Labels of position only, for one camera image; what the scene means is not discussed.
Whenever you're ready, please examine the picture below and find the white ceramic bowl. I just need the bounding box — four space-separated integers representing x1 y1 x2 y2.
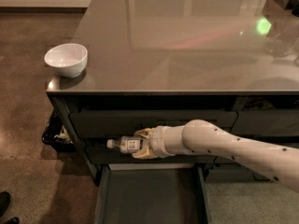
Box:
44 43 88 77

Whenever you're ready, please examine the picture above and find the dark grey drawer cabinet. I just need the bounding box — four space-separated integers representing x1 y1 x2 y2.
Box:
45 0 299 185

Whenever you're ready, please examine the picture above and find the clear plastic water bottle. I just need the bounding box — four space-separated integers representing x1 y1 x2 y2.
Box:
107 136 149 154

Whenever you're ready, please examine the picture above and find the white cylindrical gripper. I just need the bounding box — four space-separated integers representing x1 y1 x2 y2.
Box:
133 126 173 159

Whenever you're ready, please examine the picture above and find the middle right drawer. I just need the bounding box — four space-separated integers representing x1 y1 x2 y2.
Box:
214 142 299 165

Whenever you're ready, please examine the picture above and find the top left drawer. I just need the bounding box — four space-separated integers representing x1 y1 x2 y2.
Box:
70 110 237 138

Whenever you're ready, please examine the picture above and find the black bin beside cabinet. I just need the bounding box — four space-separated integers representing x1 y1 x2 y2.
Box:
41 111 76 152

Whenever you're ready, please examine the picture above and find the middle left drawer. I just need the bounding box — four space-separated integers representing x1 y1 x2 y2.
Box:
84 139 217 164

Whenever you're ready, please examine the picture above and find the top right drawer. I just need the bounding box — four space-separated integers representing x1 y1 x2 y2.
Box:
231 110 299 136

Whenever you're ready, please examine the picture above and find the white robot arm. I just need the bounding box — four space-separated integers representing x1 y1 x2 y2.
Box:
133 119 299 192

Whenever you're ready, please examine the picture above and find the open bottom left drawer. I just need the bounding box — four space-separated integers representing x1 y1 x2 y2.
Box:
94 165 212 224

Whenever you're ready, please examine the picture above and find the black shoe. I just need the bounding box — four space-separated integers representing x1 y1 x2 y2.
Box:
4 217 20 224
0 191 10 217

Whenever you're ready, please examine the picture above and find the bottom right drawer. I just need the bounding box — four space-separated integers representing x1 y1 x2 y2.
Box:
206 166 269 183

